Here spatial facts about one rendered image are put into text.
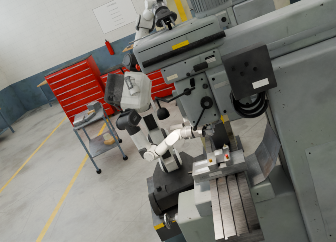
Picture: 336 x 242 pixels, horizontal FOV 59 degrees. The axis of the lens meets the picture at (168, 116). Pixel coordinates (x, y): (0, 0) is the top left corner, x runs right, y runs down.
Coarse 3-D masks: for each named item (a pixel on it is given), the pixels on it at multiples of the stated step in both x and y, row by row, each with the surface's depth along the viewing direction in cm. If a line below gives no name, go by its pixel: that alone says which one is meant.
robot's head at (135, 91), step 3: (132, 78) 197; (132, 81) 197; (129, 84) 197; (132, 84) 197; (135, 84) 198; (135, 87) 196; (138, 87) 198; (129, 90) 197; (132, 90) 195; (135, 90) 195; (138, 90) 196; (132, 93) 195; (135, 93) 197; (138, 93) 200
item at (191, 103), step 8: (184, 80) 167; (200, 80) 166; (176, 88) 170; (184, 88) 168; (200, 88) 168; (208, 88) 168; (184, 96) 170; (192, 96) 170; (200, 96) 170; (184, 104) 173; (192, 104) 172; (200, 104) 172; (216, 104) 173; (192, 112) 174; (200, 112) 174; (208, 112) 174; (216, 112) 173; (192, 120) 176; (200, 120) 176; (208, 120) 176; (216, 120) 176
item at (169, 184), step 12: (180, 156) 307; (156, 168) 305; (180, 168) 288; (192, 168) 280; (156, 180) 285; (168, 180) 278; (180, 180) 266; (192, 180) 258; (156, 192) 261; (168, 192) 258; (180, 192) 257; (168, 204) 260
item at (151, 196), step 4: (152, 192) 267; (148, 196) 262; (152, 196) 261; (152, 200) 258; (152, 204) 257; (156, 204) 257; (152, 208) 256; (156, 208) 256; (160, 208) 269; (156, 212) 258; (160, 212) 260
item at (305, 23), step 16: (304, 0) 160; (320, 0) 146; (272, 16) 156; (288, 16) 149; (304, 16) 148; (320, 16) 148; (240, 32) 154; (256, 32) 153; (272, 32) 152; (288, 32) 152; (304, 32) 151; (320, 32) 150; (224, 48) 157; (240, 48) 156; (272, 48) 155; (288, 48) 155
